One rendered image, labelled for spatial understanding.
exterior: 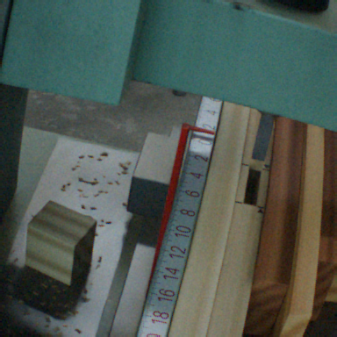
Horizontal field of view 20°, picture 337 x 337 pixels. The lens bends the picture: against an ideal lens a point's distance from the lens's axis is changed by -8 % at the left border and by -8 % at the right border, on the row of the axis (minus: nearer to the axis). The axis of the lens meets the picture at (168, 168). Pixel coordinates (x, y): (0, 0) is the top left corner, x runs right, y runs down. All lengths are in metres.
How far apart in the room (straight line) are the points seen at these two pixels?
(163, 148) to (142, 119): 1.75
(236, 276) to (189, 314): 0.06
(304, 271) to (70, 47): 0.18
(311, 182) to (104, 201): 0.26
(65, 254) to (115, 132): 1.79
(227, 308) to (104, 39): 0.16
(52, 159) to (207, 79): 0.32
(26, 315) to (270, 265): 0.22
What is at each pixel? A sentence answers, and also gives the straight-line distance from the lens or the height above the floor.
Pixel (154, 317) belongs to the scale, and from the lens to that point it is 0.50.
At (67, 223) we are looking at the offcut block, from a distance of 0.75.
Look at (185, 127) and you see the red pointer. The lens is 0.65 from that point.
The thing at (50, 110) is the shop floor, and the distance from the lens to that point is 2.58.
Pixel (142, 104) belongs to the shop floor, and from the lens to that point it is 2.66.
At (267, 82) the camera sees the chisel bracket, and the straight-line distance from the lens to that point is 0.60.
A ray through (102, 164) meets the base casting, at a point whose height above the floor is 0.80.
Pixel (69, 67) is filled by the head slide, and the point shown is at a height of 1.02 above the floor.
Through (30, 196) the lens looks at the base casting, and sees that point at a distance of 0.85.
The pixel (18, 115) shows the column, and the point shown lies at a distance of 0.77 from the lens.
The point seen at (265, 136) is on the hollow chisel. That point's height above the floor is 0.97.
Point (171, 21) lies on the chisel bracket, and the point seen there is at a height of 1.05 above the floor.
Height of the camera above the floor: 1.28
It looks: 32 degrees down
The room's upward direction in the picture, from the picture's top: 12 degrees clockwise
